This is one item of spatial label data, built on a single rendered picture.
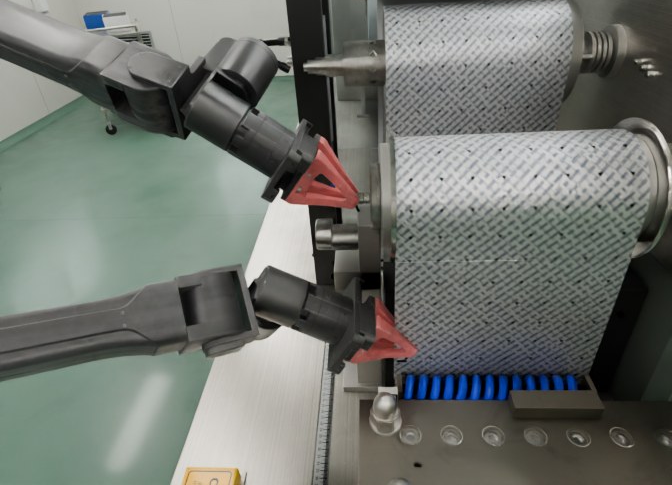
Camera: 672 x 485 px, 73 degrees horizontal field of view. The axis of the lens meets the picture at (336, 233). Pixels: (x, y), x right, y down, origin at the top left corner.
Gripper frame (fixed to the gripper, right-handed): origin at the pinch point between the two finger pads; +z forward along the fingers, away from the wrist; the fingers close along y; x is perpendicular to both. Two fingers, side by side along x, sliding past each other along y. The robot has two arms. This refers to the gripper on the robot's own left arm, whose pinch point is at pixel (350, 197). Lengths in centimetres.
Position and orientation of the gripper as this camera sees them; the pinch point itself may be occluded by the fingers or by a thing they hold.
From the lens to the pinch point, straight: 52.9
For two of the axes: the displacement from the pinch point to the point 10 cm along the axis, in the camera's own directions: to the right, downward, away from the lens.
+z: 8.4, 4.9, 2.5
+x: 5.4, -6.8, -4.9
